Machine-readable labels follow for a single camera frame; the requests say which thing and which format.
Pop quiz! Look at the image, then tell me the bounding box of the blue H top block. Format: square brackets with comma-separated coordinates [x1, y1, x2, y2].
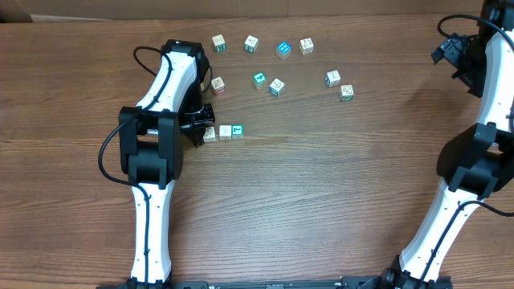
[276, 41, 292, 59]

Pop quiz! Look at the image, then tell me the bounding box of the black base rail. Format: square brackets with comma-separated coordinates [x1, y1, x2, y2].
[96, 276, 453, 289]

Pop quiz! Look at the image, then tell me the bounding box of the block with green J side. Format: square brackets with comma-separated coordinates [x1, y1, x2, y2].
[244, 35, 259, 53]

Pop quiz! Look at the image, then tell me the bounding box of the block with green bottom side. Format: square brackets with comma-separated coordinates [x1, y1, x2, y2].
[340, 84, 354, 101]

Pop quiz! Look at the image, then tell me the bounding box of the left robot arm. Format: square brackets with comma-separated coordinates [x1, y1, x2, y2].
[119, 39, 215, 288]

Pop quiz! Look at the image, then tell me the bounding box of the block with blue left side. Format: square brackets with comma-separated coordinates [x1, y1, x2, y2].
[324, 70, 341, 88]

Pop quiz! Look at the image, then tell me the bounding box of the green 4 top block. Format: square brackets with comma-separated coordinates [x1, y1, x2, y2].
[252, 71, 267, 90]

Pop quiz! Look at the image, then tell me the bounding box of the blue X top block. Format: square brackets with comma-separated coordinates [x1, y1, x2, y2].
[203, 127, 217, 142]

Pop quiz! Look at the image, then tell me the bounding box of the black cable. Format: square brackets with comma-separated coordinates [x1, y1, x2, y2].
[97, 46, 214, 284]
[417, 14, 514, 284]

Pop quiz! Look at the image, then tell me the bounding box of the wooden block with red print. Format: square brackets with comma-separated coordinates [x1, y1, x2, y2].
[218, 125, 232, 140]

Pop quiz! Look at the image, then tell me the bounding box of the green 7 top block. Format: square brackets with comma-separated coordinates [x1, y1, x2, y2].
[231, 124, 244, 140]

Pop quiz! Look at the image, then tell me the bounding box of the right black cable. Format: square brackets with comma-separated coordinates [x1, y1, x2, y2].
[417, 14, 514, 284]

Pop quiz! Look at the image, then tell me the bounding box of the block with red Y side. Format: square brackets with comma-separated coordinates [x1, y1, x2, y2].
[210, 77, 226, 95]

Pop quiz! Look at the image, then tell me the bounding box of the left black cable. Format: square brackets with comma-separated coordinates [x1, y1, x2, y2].
[97, 46, 214, 284]

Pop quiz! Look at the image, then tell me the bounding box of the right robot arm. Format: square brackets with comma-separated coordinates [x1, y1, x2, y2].
[341, 0, 513, 288]

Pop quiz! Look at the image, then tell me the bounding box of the wooden block with animal drawing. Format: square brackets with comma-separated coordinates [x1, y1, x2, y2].
[300, 38, 314, 55]

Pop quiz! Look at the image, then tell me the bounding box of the block with green R side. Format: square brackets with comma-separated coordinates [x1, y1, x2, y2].
[212, 35, 226, 52]

